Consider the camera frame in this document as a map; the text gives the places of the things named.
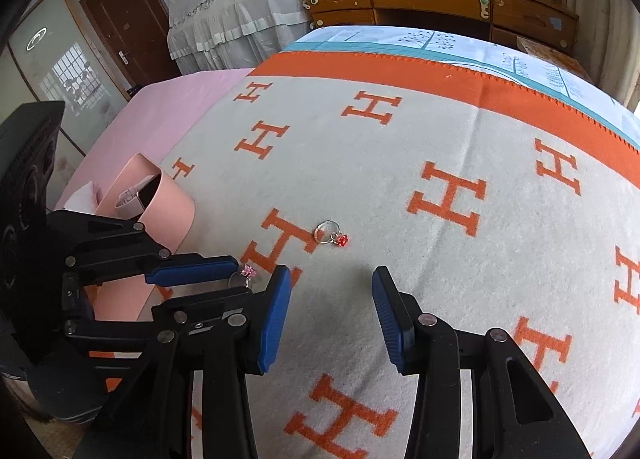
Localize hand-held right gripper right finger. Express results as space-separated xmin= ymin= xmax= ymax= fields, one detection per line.
xmin=371 ymin=265 xmax=595 ymax=459

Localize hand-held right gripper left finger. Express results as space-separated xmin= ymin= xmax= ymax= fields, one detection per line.
xmin=75 ymin=265 xmax=293 ymax=459

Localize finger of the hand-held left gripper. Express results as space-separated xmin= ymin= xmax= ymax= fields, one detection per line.
xmin=64 ymin=286 xmax=253 ymax=340
xmin=47 ymin=212 xmax=240 ymax=286

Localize silver ring with pink gem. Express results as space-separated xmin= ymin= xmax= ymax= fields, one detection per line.
xmin=227 ymin=264 xmax=258 ymax=290

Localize pink jewelry box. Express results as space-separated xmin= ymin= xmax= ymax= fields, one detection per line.
xmin=92 ymin=153 xmax=197 ymax=322

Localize silver ring with red gem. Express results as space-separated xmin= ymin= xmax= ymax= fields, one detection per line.
xmin=314 ymin=220 xmax=350 ymax=248

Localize orange letter-print blanket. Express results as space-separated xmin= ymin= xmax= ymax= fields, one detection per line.
xmin=85 ymin=46 xmax=640 ymax=459

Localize pink bedding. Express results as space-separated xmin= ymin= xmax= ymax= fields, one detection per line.
xmin=52 ymin=68 xmax=256 ymax=212

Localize frosted glass sliding door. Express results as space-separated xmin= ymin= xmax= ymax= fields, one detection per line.
xmin=7 ymin=0 xmax=131 ymax=160

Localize brown wooden door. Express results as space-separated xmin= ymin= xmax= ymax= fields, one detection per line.
xmin=80 ymin=0 xmax=181 ymax=95

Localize white lace furniture cover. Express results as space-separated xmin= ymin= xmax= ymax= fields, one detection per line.
xmin=165 ymin=0 xmax=331 ymax=75

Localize blue printed sheet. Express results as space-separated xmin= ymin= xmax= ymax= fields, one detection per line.
xmin=290 ymin=25 xmax=640 ymax=145

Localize beige curtain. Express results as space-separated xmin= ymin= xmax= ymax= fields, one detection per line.
xmin=555 ymin=0 xmax=640 ymax=105

